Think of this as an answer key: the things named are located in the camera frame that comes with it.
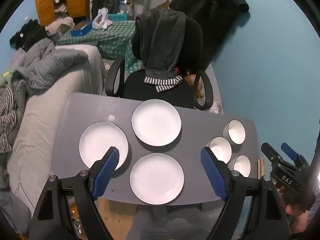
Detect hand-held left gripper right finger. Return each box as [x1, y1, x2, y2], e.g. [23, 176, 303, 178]
[200, 147, 292, 240]

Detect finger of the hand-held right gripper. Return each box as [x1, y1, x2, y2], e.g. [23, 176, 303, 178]
[261, 142, 284, 167]
[281, 143, 304, 162]

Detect pile of beige clothes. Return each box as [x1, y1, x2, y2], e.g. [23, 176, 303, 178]
[45, 16, 74, 37]

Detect person's right hand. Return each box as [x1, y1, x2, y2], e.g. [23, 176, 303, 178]
[279, 187, 309, 233]

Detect orange packaging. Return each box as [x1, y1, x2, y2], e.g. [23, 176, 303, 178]
[184, 74, 203, 98]

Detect black office chair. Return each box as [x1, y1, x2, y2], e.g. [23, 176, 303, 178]
[105, 17, 214, 110]

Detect wooden slats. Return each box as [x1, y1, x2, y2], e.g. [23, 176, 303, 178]
[257, 159, 266, 178]

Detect dark grey hoodie striped cuffs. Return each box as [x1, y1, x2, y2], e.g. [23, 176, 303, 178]
[131, 8, 188, 93]

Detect grey sofa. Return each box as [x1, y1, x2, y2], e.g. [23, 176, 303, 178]
[7, 44, 107, 215]

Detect white bowl with black rim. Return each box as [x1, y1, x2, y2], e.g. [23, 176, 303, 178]
[233, 155, 251, 178]
[209, 136, 232, 164]
[223, 119, 246, 145]

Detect green checkered cloth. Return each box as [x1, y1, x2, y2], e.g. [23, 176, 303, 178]
[57, 20, 143, 73]

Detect blue flat box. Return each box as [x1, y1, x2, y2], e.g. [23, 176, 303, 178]
[107, 14, 128, 22]

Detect black hanging jacket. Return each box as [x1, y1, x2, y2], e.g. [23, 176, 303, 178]
[169, 0, 250, 63]

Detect black white striped cloth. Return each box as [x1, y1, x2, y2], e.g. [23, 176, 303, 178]
[0, 82, 18, 153]

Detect knotted white plastic bag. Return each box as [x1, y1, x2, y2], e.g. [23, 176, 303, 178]
[207, 101, 220, 113]

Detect grey puffer duvet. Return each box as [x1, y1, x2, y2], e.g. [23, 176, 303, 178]
[10, 39, 89, 95]

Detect white plate with black rim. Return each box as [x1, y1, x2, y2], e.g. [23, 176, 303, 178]
[129, 152, 185, 205]
[79, 121, 129, 170]
[132, 99, 182, 147]

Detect orange wooden wardrobe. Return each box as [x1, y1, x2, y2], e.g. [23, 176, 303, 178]
[34, 0, 92, 27]

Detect blue open box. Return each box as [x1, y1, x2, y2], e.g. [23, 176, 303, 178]
[70, 21, 93, 37]

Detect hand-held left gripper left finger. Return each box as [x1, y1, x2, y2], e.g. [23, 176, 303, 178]
[29, 147, 120, 240]

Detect pile of black clothes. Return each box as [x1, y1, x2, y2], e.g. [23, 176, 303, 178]
[10, 19, 48, 50]

